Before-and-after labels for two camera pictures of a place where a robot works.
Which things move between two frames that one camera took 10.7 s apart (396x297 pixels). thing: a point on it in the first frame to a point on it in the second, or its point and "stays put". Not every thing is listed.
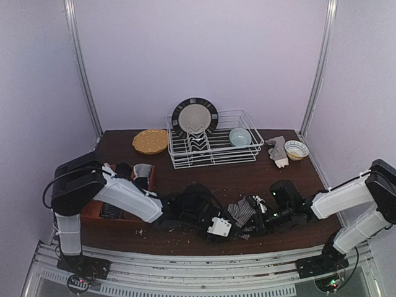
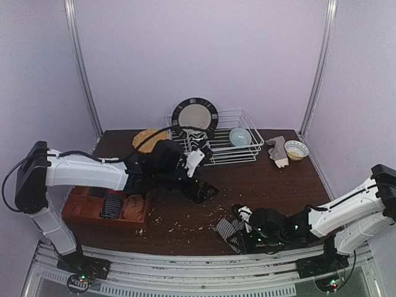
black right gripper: x=258 y=221 to x=242 y=229
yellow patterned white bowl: x=296 y=150 stays put
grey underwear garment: x=278 y=153 stays put
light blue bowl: x=240 y=136 stays put
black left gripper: x=209 y=234 to x=195 y=190
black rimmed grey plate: x=195 y=112 stays put
